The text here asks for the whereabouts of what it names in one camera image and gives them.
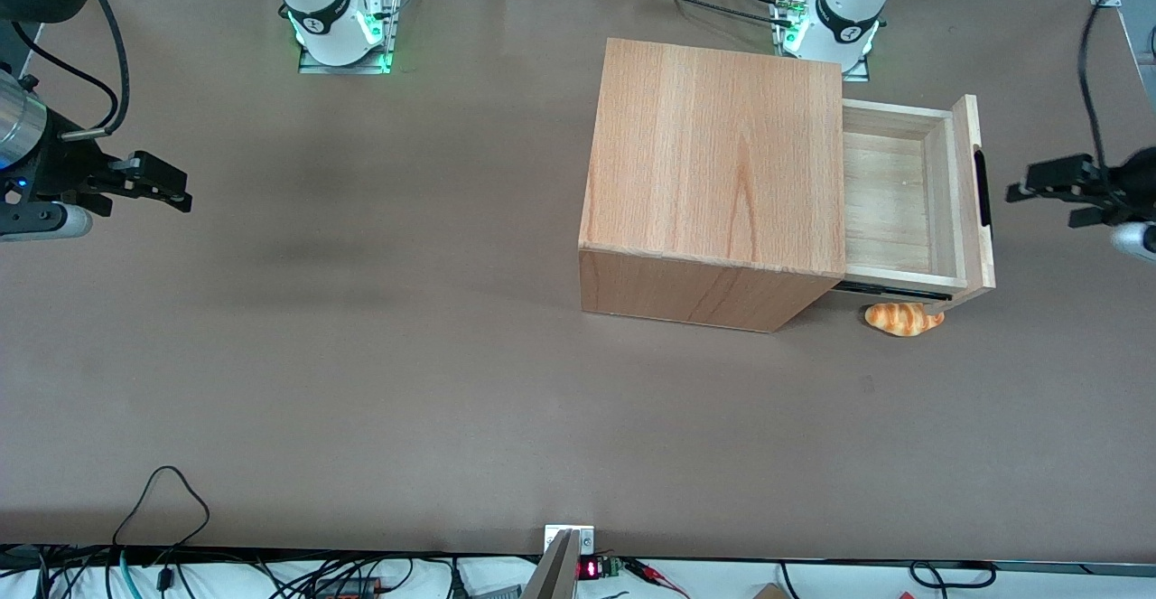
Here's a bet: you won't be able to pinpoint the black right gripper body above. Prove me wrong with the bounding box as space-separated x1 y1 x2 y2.
0 128 119 218

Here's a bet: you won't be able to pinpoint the black metal drawer handle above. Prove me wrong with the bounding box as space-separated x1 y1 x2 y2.
973 148 993 229

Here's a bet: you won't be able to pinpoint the wooden drawer with black handle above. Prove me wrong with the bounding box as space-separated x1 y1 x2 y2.
835 94 998 304

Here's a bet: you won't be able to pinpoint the light wooden drawer cabinet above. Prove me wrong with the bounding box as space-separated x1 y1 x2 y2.
578 37 847 334

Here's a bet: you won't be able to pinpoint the orange striped toy bread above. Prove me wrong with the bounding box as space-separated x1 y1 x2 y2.
864 301 946 338

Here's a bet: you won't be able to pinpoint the grey slanted beam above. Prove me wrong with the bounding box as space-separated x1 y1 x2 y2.
521 529 582 599

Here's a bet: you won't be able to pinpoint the red clip test leads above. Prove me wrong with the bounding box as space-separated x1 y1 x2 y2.
621 558 693 599

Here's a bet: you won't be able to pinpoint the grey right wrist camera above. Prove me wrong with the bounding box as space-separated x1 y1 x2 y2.
0 204 94 242

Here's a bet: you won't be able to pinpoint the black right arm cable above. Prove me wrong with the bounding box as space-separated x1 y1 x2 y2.
9 0 133 141

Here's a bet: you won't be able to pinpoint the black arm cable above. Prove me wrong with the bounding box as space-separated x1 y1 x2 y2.
1077 0 1156 168
9 0 133 141

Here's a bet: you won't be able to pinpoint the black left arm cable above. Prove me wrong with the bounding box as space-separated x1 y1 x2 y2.
1077 0 1156 168

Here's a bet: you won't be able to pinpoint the black looped thin cable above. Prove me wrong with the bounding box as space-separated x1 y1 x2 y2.
111 465 211 551

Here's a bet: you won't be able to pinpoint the black cable across table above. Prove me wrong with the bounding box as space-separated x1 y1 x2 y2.
628 0 800 29

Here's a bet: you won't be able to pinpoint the black coiled cable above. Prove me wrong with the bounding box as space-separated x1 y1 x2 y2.
908 560 998 590

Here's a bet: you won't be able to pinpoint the small metal bracket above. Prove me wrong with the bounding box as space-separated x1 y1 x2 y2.
544 524 597 557

